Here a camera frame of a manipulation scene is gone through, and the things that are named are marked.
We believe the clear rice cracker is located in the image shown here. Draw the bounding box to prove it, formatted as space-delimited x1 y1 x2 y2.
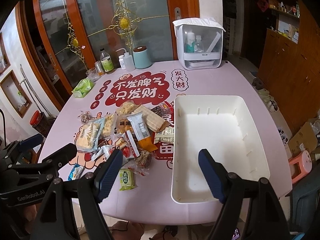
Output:
116 100 140 115

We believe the dark date snack red wrapper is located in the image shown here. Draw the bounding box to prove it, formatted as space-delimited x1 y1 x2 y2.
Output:
151 101 174 117

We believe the Lipo red white snack bag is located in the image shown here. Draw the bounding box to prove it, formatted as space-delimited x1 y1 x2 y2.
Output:
114 130 140 159

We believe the blue white snack packet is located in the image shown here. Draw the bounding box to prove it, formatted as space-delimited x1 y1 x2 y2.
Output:
68 164 84 181

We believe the green small snack packet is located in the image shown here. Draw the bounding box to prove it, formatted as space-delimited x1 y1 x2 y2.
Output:
119 168 136 191

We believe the large biscuit pack clear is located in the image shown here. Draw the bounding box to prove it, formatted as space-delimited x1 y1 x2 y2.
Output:
75 118 104 153

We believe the nut bar clear wrapper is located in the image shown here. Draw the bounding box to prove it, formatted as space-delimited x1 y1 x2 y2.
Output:
135 150 152 168

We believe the pink plastic stool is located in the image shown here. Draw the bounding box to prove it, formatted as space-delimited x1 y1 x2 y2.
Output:
289 150 312 184

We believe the white grey orange snack pouch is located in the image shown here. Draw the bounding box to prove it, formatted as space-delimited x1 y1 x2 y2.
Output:
127 112 158 152

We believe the green tissue pack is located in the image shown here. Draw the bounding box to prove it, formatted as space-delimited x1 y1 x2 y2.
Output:
72 78 94 98

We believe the beige wafer cracker pack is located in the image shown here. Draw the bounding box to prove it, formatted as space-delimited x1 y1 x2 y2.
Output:
132 105 170 133

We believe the white green printed snack packet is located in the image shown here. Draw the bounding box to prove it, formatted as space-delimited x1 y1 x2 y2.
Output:
154 126 175 144

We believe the cardboard box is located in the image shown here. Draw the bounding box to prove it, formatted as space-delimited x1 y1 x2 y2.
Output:
288 119 319 157

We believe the small glass cup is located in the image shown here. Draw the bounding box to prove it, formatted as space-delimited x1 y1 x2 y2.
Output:
86 68 100 82

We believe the white plastic storage bin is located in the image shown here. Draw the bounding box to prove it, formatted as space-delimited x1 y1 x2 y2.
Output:
171 95 270 204

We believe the small metal tin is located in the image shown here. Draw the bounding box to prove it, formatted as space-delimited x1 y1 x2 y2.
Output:
95 61 105 76

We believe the green label glass bottle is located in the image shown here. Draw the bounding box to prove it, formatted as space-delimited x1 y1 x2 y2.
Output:
100 48 114 73

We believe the wooden glass sliding door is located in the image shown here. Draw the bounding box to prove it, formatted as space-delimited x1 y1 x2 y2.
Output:
15 0 200 110

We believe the white squeeze bottle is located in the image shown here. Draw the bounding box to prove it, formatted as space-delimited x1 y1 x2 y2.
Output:
117 48 135 72

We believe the light blue canister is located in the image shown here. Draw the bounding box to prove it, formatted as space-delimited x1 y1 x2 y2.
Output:
133 46 152 69

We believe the brown wooden cabinet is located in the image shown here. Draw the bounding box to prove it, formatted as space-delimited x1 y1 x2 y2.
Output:
258 0 319 134

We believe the white countertop dispenser box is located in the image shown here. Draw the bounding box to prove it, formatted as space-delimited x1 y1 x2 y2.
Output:
172 17 225 70

